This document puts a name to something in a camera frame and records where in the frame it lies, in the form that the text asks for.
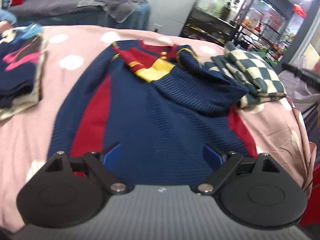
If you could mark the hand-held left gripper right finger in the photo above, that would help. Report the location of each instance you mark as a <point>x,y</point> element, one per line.
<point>212,155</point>

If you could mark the pink polka dot blanket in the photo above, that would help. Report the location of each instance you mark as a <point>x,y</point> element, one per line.
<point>27,135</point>

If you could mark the grey massage bed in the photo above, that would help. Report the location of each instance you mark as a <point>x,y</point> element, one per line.
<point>50,3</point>

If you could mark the grey towel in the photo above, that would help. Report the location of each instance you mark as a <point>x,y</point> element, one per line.
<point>120,3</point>

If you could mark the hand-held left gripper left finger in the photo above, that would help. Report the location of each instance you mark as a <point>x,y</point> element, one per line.
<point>111,154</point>

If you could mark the green cream checkered garment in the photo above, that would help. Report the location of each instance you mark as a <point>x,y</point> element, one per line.
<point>252,72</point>

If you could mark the blue bed skirt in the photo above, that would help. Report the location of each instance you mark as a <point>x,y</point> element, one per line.
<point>140,17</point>

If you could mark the navy and red knit sweater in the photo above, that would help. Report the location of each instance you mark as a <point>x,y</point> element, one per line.
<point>155,120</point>

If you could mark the black metal shelf rack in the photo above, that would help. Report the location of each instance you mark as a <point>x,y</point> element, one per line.
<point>212,27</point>

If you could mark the stack of folded dark clothes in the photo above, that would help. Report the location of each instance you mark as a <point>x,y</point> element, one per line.
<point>17,72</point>

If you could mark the dark pump bottle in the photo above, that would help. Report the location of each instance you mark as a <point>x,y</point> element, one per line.
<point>225,10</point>

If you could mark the red lantern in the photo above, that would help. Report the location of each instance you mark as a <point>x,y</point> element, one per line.
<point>299,10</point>

